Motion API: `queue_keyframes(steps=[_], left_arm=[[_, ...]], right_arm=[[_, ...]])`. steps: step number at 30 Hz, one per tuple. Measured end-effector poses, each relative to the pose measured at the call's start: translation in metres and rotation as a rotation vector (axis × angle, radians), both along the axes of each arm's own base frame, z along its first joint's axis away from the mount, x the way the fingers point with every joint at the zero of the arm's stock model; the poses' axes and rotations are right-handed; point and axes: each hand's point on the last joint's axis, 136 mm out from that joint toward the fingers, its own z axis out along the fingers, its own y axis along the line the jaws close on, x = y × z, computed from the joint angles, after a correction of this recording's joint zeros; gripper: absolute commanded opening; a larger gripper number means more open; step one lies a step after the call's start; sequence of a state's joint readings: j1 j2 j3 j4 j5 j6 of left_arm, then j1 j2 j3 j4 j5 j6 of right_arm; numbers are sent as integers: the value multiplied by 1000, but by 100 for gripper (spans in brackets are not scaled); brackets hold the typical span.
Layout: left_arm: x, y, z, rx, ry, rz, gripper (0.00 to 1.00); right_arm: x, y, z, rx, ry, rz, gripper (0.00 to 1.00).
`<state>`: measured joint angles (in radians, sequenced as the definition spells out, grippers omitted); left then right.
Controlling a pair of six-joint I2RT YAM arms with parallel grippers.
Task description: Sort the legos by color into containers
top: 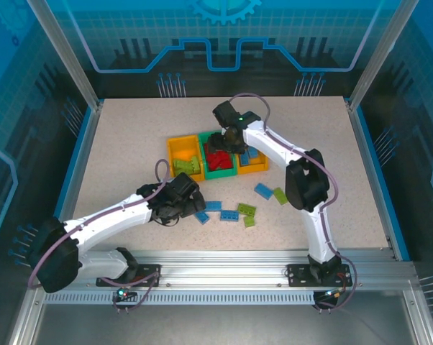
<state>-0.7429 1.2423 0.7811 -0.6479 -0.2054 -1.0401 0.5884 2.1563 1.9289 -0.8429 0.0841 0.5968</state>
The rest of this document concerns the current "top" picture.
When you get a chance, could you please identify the green plastic bin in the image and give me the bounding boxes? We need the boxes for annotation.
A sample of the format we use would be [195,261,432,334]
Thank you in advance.
[197,132,240,180]

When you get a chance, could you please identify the yellow plastic bin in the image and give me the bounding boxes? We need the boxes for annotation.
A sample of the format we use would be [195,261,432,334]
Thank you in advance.
[165,134,206,183]
[236,145,270,176]

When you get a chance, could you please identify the black connector with LED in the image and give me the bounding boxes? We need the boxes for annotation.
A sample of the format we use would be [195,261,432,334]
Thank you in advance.
[111,287,138,303]
[312,287,347,311]

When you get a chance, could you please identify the blue side trim strip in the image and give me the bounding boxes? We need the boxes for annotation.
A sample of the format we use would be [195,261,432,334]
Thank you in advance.
[354,106,411,262]
[45,106,95,226]

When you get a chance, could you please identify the grey metal bottom panel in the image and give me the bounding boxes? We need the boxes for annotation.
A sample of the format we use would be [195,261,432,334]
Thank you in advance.
[32,304,419,345]

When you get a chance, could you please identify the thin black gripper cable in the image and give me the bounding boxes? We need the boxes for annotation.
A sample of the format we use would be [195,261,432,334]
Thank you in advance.
[150,211,181,229]

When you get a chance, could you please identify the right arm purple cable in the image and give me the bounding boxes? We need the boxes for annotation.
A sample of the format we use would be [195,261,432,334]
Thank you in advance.
[229,92,357,313]

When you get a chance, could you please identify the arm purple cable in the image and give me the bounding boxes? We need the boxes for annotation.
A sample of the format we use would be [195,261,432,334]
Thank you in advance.
[28,158,171,314]
[229,92,357,313]

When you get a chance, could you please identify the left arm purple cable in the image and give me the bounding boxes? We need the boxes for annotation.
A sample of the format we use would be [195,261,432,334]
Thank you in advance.
[28,158,171,314]

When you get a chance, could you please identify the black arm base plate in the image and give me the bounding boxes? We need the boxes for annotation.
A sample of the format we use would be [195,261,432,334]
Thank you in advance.
[286,263,350,288]
[96,264,163,288]

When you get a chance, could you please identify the wide aluminium frame rail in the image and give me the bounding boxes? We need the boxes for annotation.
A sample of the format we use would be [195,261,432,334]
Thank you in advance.
[31,250,421,288]

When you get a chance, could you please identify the slotted grey cable duct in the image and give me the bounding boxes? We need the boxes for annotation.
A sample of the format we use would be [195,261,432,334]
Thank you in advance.
[42,291,320,305]

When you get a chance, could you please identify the aluminium side rail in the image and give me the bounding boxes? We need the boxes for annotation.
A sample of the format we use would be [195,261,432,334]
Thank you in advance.
[345,100,398,262]
[56,100,104,231]

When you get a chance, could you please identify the aluminium frame post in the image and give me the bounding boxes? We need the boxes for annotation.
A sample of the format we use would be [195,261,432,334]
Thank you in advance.
[24,0,105,111]
[347,0,421,111]

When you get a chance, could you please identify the short aluminium frame leg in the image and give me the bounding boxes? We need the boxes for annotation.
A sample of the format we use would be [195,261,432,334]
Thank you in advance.
[7,291,47,345]
[402,287,433,345]

